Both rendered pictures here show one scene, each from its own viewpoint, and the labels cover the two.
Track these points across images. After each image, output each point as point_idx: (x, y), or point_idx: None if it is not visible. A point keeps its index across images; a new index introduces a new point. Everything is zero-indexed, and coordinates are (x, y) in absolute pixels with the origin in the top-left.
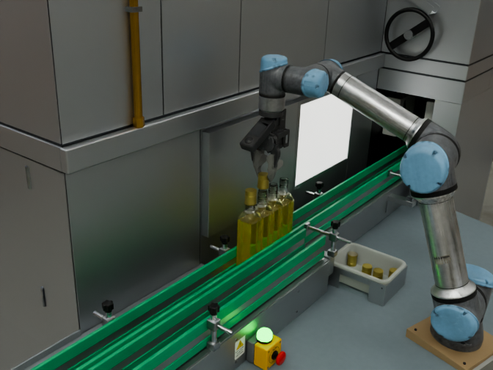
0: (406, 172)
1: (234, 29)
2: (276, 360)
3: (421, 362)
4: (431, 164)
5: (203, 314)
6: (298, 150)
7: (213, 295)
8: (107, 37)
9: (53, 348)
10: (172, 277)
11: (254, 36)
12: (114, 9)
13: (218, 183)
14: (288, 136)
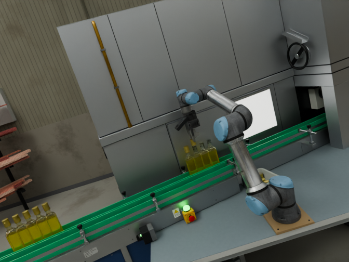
0: (215, 132)
1: (173, 82)
2: (188, 219)
3: (258, 226)
4: (219, 127)
5: None
6: None
7: (165, 190)
8: (108, 99)
9: None
10: None
11: (186, 82)
12: (109, 89)
13: (180, 144)
14: (198, 121)
